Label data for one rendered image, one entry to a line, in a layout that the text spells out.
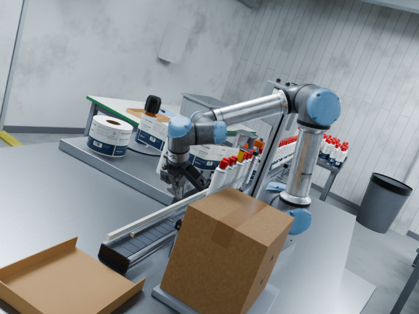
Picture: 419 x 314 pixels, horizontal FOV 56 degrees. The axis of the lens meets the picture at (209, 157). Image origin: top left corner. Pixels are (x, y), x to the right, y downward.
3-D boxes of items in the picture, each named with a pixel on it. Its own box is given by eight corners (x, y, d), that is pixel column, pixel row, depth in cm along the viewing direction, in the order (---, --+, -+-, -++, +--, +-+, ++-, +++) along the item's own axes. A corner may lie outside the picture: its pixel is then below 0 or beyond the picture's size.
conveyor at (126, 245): (257, 174, 270) (259, 168, 269) (268, 179, 267) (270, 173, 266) (101, 255, 120) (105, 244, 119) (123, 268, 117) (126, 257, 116)
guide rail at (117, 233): (230, 180, 216) (231, 177, 216) (232, 181, 216) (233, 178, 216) (105, 240, 119) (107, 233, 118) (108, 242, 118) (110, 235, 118)
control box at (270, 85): (267, 119, 199) (282, 84, 194) (289, 131, 186) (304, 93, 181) (252, 116, 193) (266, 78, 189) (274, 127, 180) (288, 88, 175)
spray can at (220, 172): (208, 198, 184) (222, 158, 179) (217, 203, 182) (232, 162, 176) (202, 199, 180) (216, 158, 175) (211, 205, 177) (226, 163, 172)
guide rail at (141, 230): (245, 177, 213) (246, 175, 212) (247, 178, 212) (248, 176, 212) (130, 235, 115) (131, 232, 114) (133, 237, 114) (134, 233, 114)
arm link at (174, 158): (194, 145, 134) (180, 159, 128) (193, 155, 137) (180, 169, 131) (175, 137, 136) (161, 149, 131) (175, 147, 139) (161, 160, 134)
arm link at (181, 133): (196, 128, 123) (168, 129, 121) (194, 154, 131) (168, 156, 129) (191, 113, 129) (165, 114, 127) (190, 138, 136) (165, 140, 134)
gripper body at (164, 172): (171, 169, 148) (172, 145, 140) (191, 179, 145) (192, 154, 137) (159, 181, 143) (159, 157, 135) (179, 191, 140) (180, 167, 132)
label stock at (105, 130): (128, 149, 213) (135, 124, 209) (121, 160, 194) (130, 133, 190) (91, 138, 210) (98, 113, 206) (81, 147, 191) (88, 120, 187)
